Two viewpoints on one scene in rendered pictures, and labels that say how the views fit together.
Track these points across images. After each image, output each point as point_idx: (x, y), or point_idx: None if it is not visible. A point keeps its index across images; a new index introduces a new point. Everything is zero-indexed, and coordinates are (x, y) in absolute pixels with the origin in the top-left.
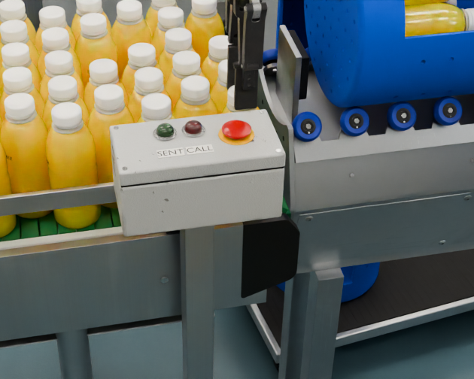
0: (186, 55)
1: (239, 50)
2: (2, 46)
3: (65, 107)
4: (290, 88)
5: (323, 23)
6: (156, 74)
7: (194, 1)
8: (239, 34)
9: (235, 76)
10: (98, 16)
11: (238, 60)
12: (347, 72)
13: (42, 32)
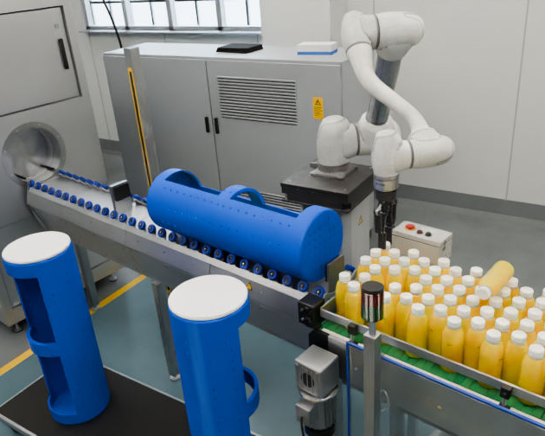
0: (383, 259)
1: (392, 221)
2: (434, 304)
3: (443, 260)
4: (341, 272)
5: (320, 253)
6: (401, 258)
7: (349, 274)
8: (392, 216)
9: (392, 232)
10: (392, 285)
11: (392, 225)
12: (338, 244)
13: (420, 288)
